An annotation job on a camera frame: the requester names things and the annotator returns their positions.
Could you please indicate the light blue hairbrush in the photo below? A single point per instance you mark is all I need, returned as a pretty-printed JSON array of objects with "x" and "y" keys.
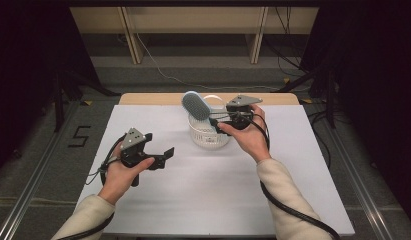
[{"x": 196, "y": 106}]

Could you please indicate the black curtain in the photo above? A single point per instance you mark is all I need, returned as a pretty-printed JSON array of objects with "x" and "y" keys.
[
  {"x": 376, "y": 66},
  {"x": 29, "y": 50}
]

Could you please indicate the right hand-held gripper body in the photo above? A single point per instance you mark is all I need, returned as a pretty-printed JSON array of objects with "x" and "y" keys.
[{"x": 239, "y": 115}]

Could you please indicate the person's left hand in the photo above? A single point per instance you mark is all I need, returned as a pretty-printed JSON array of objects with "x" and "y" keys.
[{"x": 121, "y": 180}]

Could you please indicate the light wooden bench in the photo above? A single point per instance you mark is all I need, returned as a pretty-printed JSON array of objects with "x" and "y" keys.
[{"x": 193, "y": 20}]

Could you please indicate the person's right hand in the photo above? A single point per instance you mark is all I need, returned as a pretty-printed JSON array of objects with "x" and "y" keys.
[{"x": 249, "y": 140}]

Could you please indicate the black tripod stand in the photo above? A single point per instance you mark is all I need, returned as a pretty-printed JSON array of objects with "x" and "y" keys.
[
  {"x": 330, "y": 100},
  {"x": 59, "y": 100}
]

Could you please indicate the white table cover sheet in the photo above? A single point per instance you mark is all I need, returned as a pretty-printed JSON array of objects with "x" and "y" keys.
[{"x": 193, "y": 200}]

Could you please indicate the white plastic basket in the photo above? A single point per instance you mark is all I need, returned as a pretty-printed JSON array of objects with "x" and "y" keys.
[{"x": 206, "y": 140}]

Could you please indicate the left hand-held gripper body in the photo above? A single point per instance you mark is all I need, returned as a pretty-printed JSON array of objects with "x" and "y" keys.
[{"x": 133, "y": 150}]

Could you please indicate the metal floor rail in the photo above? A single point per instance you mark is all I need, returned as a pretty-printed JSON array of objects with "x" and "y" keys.
[
  {"x": 366, "y": 200},
  {"x": 29, "y": 196}
]

